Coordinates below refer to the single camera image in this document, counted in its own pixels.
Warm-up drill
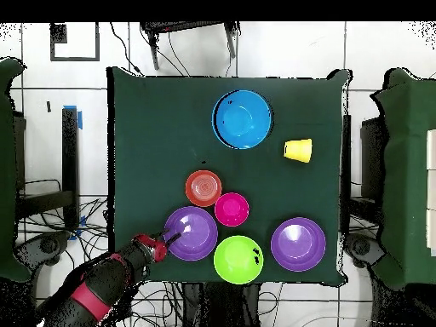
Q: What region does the purple plastic bowl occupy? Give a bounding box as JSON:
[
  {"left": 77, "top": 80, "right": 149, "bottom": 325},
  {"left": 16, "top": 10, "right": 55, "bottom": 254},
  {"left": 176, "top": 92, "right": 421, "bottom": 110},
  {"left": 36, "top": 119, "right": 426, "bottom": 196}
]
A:
[
  {"left": 270, "top": 216, "right": 327, "bottom": 273},
  {"left": 163, "top": 205, "right": 219, "bottom": 262}
]

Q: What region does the orange plastic bowl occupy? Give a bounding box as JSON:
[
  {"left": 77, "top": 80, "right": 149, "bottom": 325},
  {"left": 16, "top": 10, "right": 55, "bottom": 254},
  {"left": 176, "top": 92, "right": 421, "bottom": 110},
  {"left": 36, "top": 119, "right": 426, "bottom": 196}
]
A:
[{"left": 185, "top": 169, "right": 223, "bottom": 208}]

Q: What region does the pink plastic bowl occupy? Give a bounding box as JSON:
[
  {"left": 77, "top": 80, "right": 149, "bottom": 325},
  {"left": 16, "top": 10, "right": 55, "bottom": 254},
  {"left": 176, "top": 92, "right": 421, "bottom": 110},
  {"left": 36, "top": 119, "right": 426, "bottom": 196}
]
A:
[{"left": 214, "top": 192, "right": 250, "bottom": 227}]

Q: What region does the large blue plastic bowl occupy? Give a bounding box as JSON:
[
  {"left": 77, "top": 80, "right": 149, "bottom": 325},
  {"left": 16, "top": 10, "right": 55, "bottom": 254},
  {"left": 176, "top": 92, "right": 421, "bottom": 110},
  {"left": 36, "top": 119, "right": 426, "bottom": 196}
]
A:
[{"left": 211, "top": 89, "right": 273, "bottom": 150}]

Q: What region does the yellow plastic cup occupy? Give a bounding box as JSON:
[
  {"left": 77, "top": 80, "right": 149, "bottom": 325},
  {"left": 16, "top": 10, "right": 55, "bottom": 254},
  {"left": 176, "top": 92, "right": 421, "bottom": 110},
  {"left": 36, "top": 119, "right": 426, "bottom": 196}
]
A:
[{"left": 283, "top": 138, "right": 313, "bottom": 164}]

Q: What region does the green plastic bowl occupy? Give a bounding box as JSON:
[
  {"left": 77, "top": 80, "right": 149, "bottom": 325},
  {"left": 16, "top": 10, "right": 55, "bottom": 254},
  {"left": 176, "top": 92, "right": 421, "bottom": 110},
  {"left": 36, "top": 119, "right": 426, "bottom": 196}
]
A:
[{"left": 213, "top": 235, "right": 264, "bottom": 285}]

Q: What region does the blue tape piece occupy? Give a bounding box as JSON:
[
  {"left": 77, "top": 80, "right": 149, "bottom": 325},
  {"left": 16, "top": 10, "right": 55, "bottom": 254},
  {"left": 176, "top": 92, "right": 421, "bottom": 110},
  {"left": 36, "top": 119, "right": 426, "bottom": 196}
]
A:
[
  {"left": 69, "top": 215, "right": 87, "bottom": 241},
  {"left": 62, "top": 105, "right": 83, "bottom": 130}
]

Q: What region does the grey office chair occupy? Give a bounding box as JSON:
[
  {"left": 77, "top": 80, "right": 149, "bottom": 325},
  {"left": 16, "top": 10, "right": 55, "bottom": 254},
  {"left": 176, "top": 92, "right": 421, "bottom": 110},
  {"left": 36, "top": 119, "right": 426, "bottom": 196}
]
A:
[
  {"left": 344, "top": 232, "right": 386, "bottom": 270},
  {"left": 16, "top": 231, "right": 72, "bottom": 267}
]

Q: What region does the dark green table cloth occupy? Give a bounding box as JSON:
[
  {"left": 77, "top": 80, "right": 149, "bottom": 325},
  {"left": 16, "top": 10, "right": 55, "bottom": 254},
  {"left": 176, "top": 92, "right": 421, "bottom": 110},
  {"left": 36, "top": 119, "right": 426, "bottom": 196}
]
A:
[{"left": 106, "top": 66, "right": 352, "bottom": 284}]

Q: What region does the green covered side table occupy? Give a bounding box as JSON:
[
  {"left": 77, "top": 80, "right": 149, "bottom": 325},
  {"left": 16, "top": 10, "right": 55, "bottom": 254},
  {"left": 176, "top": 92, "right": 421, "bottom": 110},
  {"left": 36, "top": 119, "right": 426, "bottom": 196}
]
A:
[
  {"left": 0, "top": 57, "right": 32, "bottom": 284},
  {"left": 370, "top": 67, "right": 436, "bottom": 290}
]

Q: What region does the black cabinet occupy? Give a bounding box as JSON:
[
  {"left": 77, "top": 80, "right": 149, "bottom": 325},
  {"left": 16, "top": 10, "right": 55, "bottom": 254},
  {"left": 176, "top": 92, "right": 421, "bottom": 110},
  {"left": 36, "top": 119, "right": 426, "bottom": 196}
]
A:
[{"left": 360, "top": 117, "right": 387, "bottom": 200}]

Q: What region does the bundle of floor cables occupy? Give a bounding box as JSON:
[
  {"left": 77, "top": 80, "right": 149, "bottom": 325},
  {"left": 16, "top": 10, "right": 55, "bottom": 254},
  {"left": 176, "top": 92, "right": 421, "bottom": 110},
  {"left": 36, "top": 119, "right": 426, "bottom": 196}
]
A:
[{"left": 16, "top": 178, "right": 185, "bottom": 327}]

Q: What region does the black bench frame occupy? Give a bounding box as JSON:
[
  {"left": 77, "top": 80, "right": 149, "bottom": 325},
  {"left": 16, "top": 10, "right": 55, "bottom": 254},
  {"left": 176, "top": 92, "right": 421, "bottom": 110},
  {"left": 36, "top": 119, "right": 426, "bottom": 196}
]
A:
[{"left": 14, "top": 106, "right": 80, "bottom": 231}]

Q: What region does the black floor cable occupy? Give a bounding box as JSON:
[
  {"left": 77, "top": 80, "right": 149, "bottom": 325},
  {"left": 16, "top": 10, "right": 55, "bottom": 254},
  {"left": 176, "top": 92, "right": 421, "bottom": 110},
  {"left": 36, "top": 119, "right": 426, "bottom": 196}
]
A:
[{"left": 109, "top": 21, "right": 145, "bottom": 77}]

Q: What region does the black square frame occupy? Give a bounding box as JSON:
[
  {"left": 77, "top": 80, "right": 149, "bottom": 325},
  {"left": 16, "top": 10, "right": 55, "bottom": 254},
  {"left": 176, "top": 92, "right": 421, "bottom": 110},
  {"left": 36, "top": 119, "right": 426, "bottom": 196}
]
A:
[{"left": 49, "top": 21, "right": 100, "bottom": 63}]

